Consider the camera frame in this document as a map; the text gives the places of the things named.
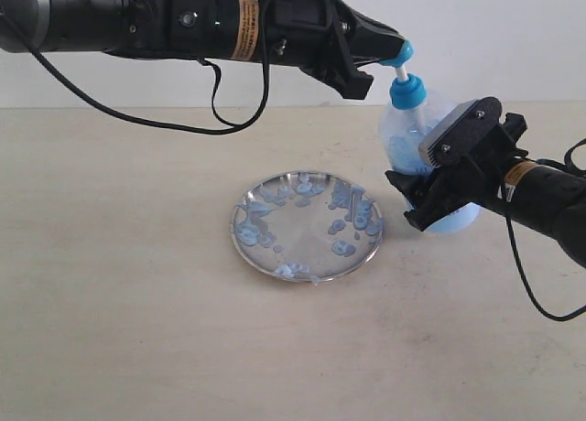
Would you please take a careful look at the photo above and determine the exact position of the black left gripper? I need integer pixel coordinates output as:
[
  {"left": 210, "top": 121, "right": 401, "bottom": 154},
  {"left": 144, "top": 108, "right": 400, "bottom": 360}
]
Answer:
[{"left": 260, "top": 0, "right": 407, "bottom": 100}]

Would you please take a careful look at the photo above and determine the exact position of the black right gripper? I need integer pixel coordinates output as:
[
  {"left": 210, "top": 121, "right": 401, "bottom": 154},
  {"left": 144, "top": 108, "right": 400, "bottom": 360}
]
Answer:
[{"left": 385, "top": 96, "right": 527, "bottom": 232}]

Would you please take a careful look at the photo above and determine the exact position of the blue pump lotion bottle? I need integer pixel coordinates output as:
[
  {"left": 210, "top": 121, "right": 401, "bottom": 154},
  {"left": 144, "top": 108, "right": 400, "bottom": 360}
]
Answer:
[{"left": 376, "top": 39, "right": 481, "bottom": 236}]

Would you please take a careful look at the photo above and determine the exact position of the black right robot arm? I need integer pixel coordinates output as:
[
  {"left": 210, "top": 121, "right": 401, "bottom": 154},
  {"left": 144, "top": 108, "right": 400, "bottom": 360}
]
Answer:
[{"left": 385, "top": 97, "right": 585, "bottom": 264}]

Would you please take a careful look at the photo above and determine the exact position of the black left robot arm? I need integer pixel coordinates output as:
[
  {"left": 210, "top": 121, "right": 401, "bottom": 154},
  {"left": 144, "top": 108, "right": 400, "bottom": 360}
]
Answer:
[{"left": 1, "top": 0, "right": 412, "bottom": 100}]

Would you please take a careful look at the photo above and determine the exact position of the round metal plate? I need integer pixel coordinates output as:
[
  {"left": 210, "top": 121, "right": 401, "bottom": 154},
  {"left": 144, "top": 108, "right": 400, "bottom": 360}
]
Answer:
[{"left": 230, "top": 170, "right": 385, "bottom": 285}]

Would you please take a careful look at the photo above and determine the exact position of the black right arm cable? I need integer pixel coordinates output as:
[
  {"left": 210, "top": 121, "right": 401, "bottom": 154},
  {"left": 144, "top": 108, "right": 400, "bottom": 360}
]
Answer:
[{"left": 501, "top": 136, "right": 586, "bottom": 322}]

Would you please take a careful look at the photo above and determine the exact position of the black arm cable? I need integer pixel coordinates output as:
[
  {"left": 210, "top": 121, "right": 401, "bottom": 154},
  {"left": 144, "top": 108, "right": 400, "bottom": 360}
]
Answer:
[
  {"left": 0, "top": 13, "right": 271, "bottom": 136},
  {"left": 501, "top": 136, "right": 586, "bottom": 322}
]

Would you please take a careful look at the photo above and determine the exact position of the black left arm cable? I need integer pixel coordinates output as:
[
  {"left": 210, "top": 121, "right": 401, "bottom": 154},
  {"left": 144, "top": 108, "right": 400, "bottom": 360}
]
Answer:
[{"left": 0, "top": 13, "right": 271, "bottom": 136}]

